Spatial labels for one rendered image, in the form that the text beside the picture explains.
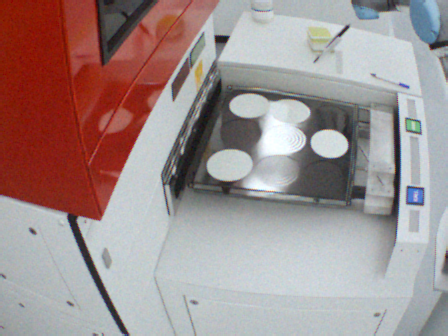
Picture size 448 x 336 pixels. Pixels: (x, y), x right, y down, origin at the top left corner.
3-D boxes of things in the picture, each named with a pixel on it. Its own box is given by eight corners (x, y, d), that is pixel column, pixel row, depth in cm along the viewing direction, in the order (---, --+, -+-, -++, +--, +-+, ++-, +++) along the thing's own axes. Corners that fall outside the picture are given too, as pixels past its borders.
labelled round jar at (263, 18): (250, 22, 180) (248, 0, 173) (254, 13, 185) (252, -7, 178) (272, 24, 178) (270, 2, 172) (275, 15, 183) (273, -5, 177)
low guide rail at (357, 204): (194, 192, 148) (192, 183, 146) (196, 186, 150) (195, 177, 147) (390, 213, 137) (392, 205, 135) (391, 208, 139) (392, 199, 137)
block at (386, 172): (367, 178, 139) (368, 169, 137) (368, 168, 141) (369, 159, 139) (393, 181, 137) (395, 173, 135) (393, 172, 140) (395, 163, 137)
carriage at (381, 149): (363, 213, 135) (364, 204, 133) (369, 117, 160) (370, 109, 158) (390, 215, 133) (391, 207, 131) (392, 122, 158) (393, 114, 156)
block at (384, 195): (365, 202, 133) (366, 193, 131) (366, 192, 136) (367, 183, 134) (392, 205, 132) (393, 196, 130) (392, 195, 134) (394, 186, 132)
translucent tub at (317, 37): (312, 55, 164) (311, 37, 159) (306, 42, 169) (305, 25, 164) (335, 55, 164) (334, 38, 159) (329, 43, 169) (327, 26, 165)
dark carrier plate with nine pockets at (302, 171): (193, 183, 140) (193, 181, 139) (230, 90, 164) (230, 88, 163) (345, 201, 132) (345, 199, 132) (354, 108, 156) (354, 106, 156)
